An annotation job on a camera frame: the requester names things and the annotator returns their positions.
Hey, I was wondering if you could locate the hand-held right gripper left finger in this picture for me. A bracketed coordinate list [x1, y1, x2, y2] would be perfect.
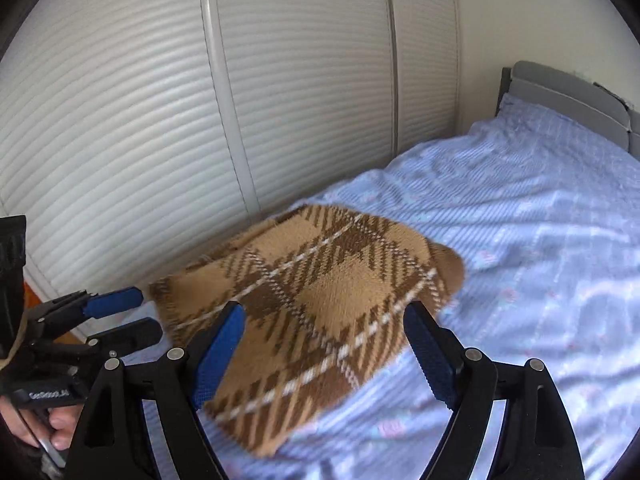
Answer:
[65, 301, 248, 480]

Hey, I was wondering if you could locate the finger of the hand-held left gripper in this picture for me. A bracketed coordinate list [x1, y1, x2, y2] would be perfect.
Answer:
[35, 316, 164, 358]
[27, 286, 146, 337]

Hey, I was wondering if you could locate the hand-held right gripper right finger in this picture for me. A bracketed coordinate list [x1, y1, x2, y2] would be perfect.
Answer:
[402, 301, 587, 480]

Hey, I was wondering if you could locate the brown plaid knitted scarf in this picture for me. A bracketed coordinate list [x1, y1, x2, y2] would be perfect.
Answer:
[149, 204, 467, 460]

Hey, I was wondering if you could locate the person's left hand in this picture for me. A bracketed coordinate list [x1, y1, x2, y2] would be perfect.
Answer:
[0, 394, 83, 452]

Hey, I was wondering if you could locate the blue floral striped bedsheet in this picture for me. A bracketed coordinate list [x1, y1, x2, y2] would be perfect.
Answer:
[120, 92, 640, 480]

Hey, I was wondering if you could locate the white ribbed wardrobe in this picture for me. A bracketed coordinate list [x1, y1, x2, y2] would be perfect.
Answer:
[0, 0, 463, 321]

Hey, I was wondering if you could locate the grey padded headboard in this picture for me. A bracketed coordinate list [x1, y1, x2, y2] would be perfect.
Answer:
[495, 60, 640, 156]

